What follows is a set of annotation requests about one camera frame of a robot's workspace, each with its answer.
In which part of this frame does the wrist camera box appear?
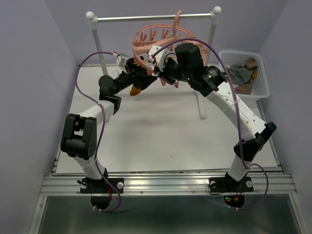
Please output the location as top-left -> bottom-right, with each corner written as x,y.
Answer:
148,45 -> 170,71
116,54 -> 128,67

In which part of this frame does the pink round clip hanger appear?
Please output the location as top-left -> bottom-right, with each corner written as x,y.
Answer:
132,11 -> 208,90

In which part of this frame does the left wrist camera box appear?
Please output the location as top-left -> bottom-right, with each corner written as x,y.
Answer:
116,54 -> 128,67

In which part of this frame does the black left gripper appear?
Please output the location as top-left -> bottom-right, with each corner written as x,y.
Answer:
112,59 -> 156,95

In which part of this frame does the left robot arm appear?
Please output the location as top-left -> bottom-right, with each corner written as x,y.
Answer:
60,58 -> 157,194

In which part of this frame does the white drying rack stand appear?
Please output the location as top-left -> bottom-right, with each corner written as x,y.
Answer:
98,11 -> 226,113

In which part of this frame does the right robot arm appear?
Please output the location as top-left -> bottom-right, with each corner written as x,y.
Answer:
154,43 -> 277,194

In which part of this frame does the mustard brown striped sock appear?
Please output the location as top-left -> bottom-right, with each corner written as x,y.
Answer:
129,85 -> 141,97

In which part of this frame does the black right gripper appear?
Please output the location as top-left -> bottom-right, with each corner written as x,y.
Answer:
154,55 -> 192,84

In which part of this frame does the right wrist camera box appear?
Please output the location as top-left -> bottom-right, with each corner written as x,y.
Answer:
148,45 -> 170,71

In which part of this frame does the grey sock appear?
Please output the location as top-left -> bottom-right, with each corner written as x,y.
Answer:
228,64 -> 253,86

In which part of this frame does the white plastic basket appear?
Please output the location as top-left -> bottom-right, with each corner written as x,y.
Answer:
219,50 -> 270,102

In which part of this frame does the aluminium mounting rail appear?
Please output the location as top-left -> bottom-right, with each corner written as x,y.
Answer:
39,167 -> 297,196

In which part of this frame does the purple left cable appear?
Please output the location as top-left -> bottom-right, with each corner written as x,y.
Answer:
75,51 -> 122,213

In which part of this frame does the beige sock in basket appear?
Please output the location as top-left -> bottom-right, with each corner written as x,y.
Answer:
235,57 -> 258,95

